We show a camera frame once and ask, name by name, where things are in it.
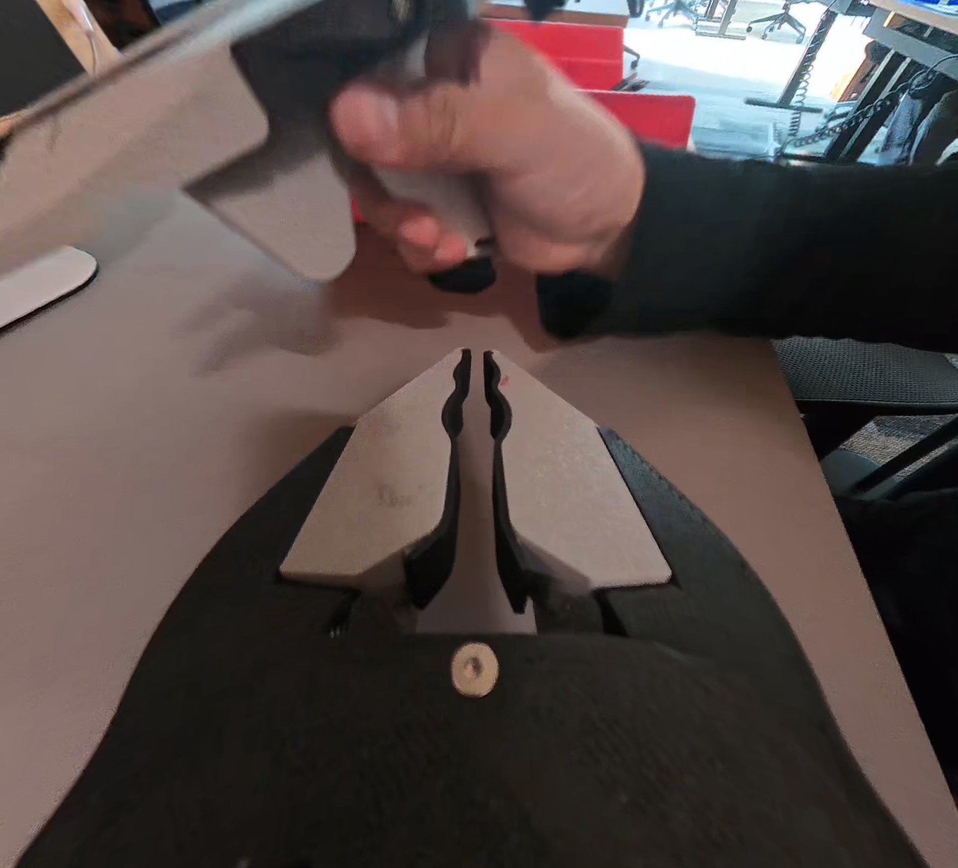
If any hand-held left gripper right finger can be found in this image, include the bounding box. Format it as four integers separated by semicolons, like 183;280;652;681
479;349;672;614

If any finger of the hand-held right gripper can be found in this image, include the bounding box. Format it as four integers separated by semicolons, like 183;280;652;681
0;0;438;135
0;42;360;282

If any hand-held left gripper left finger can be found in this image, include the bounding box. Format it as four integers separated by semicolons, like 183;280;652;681
282;349;473;611

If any red plastic bin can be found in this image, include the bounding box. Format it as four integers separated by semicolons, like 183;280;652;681
352;18;697;228

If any person's right forearm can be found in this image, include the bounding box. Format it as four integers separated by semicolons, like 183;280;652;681
536;142;958;352

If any person's right hand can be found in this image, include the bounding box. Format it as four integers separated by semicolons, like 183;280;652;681
330;27;648;282

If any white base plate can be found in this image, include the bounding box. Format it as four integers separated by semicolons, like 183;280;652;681
0;247;98;331

